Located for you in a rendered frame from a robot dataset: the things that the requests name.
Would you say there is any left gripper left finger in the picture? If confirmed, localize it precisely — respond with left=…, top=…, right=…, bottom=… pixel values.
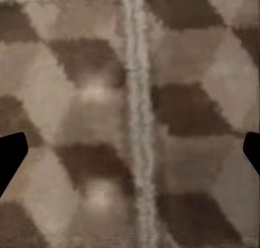
left=0, top=132, right=28, bottom=196

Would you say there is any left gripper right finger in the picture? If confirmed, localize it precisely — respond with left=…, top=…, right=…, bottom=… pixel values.
left=243, top=132, right=260, bottom=174

